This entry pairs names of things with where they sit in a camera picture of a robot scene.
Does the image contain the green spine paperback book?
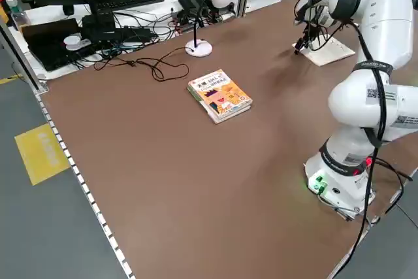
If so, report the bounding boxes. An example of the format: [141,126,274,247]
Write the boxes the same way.
[187,88,253,125]

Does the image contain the black arm base cable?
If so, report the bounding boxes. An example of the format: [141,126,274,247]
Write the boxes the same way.
[326,148,413,279]

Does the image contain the clear bottle with green cap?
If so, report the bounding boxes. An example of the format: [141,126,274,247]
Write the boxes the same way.
[3,0,29,30]

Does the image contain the black dock box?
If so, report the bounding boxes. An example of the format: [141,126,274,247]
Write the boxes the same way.
[80,13,117,31]

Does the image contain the orange illustrated cover book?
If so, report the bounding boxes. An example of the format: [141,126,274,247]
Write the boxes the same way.
[187,69,254,120]

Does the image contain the black lamp cable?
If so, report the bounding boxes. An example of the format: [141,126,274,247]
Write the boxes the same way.
[93,46,194,82]

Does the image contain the cream paper notebook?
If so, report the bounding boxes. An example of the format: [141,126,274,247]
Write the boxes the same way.
[291,35,357,67]

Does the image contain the aluminium frame rail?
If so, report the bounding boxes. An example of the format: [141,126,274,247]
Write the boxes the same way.
[0,19,50,94]

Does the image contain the white round tape roll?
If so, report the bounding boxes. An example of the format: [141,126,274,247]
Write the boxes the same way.
[63,33,83,52]

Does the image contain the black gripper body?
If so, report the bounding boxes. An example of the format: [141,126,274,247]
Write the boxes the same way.
[302,19,324,44]

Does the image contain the black flat hub box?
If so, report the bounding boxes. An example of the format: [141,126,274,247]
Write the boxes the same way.
[97,26,154,44]

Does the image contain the black laptop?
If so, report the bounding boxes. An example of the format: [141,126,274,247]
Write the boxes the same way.
[21,18,99,73]

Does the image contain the white desk lamp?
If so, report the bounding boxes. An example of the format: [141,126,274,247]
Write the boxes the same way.
[184,0,235,58]

